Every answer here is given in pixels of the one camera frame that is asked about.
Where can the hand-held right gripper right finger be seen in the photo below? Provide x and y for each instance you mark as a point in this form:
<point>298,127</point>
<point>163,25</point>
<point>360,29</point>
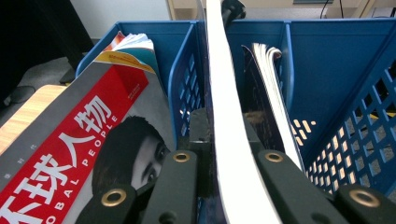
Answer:
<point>256,141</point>

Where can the purple magazine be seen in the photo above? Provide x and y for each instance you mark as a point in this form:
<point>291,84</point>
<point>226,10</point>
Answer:
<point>271,93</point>
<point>230,124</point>

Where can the black and red magazine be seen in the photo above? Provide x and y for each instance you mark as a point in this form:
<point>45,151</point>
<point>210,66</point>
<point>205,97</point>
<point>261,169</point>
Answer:
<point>77,124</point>

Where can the blue file rack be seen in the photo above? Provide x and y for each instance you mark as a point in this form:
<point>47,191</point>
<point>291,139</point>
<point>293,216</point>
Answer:
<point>327,62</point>

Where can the beige wooden desk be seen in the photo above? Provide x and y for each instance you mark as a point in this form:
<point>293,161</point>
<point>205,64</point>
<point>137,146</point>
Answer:
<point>271,3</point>

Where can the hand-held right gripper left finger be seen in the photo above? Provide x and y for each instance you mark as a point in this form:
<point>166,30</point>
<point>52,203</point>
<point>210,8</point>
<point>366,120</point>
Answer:
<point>202,130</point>

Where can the black curtain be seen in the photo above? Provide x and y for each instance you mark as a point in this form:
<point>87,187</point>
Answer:
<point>31,31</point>

